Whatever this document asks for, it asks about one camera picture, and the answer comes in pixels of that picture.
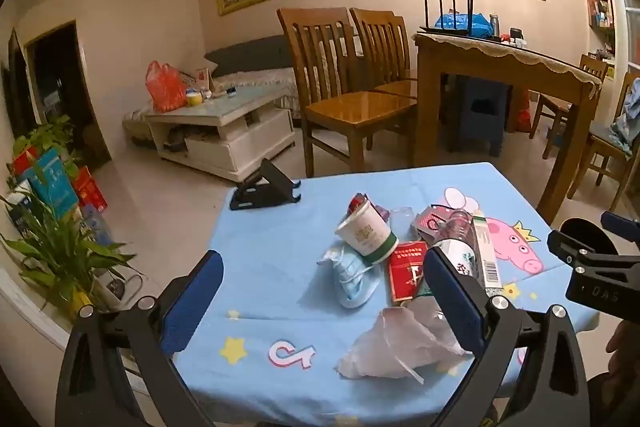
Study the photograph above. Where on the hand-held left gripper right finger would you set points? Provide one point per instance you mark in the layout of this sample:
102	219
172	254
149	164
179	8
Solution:
452	302

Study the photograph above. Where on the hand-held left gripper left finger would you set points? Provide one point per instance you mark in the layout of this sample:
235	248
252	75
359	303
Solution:
192	302

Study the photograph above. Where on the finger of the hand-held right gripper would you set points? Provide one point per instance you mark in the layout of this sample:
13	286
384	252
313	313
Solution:
625	229
570	249

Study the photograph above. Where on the black round bin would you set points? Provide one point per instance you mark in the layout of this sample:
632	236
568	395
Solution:
582	229

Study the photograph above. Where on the clear plastic bottle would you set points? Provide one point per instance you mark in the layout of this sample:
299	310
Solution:
460	257

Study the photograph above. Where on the white green toothpaste box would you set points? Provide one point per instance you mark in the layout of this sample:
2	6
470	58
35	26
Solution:
487	257

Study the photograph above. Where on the red cigarette pack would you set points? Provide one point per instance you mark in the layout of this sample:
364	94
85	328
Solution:
402	272

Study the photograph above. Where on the white plastic bag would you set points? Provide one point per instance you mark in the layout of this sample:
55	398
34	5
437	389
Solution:
390	347

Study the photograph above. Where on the pink snack packet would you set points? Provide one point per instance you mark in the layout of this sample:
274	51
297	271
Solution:
425	222

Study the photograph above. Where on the clear plastic wrapper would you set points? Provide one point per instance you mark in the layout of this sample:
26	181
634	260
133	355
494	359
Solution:
400	219

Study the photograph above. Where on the blue face mask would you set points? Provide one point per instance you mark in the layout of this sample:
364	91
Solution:
350	279

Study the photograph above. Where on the white paper cup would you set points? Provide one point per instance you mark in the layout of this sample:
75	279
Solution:
367	234

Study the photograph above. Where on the red wrapper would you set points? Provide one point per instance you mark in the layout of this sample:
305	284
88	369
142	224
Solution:
357	203

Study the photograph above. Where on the person's right hand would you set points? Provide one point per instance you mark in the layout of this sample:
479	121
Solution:
625	349

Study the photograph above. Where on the wooden slat-back chair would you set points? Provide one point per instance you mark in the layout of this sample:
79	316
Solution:
360	104
385	32
605	147
592	69

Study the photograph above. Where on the blue cartoon printed tablecloth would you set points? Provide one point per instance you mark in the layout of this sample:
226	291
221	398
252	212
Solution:
280	267

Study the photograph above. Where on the light blue cloth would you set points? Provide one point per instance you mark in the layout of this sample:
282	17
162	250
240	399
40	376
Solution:
627	122

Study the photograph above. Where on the black folding phone stand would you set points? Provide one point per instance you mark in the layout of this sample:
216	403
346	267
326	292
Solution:
270	187

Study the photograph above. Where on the red bag under table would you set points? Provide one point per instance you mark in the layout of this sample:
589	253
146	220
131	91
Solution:
520	117

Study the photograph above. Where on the long-leaf potted plant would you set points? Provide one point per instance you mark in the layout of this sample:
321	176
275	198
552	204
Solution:
60	252

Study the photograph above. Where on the white glass-top coffee table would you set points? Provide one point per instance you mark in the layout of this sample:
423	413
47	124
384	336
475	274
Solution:
220	157

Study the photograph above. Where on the red gift box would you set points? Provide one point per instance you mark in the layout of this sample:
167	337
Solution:
90	192

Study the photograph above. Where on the blue plastic stool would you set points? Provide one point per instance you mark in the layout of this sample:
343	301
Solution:
482	127

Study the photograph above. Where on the blue gift box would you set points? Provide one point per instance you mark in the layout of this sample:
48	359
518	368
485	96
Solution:
52	184

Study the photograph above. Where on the beige lace table cover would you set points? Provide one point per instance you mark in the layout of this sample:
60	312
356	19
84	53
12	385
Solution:
525	52

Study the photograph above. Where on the yellow small cup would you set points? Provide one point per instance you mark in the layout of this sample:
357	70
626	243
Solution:
194	98

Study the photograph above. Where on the red plastic bag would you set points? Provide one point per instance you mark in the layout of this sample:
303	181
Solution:
165	89

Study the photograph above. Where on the wooden dining table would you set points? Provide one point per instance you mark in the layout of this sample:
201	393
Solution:
450	72

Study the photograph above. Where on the round-leaf potted plant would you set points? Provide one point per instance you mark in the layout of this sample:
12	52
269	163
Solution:
50	137

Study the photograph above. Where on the red white card box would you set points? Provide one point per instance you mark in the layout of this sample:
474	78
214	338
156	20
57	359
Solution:
203	79

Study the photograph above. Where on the sofa with lace cover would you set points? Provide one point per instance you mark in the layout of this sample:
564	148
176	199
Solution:
255	82

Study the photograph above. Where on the grey thermos bottle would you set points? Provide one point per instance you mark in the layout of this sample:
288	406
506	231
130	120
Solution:
494	24

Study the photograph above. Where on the blue plastic bag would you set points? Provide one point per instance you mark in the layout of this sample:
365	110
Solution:
475	24

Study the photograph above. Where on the black antenna router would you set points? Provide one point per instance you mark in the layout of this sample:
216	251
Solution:
450	29

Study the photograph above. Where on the grey sofa cushion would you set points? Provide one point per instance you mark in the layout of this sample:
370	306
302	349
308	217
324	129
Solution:
250	54

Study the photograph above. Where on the wall shelf with items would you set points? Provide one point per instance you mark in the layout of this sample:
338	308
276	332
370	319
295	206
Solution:
597	2

